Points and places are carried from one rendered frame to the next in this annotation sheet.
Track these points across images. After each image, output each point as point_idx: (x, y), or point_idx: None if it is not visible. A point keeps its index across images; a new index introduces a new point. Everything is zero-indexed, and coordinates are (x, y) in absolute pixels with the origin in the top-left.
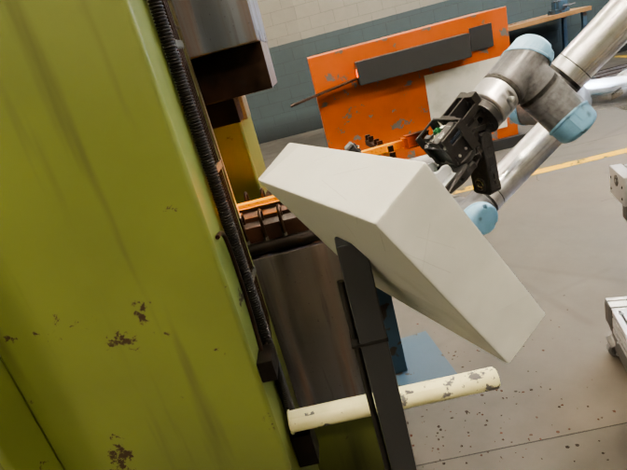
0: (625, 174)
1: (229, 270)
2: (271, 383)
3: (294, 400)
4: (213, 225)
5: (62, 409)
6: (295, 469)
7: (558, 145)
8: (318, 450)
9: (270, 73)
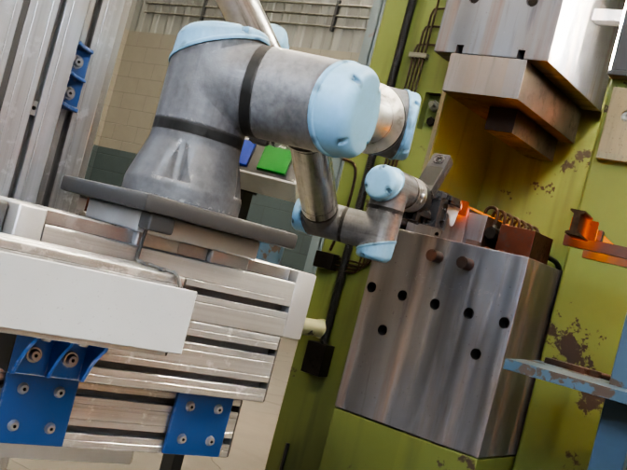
0: (262, 260)
1: (348, 189)
2: (330, 287)
3: None
4: (356, 158)
5: None
6: (301, 353)
7: (290, 150)
8: (310, 370)
9: (455, 79)
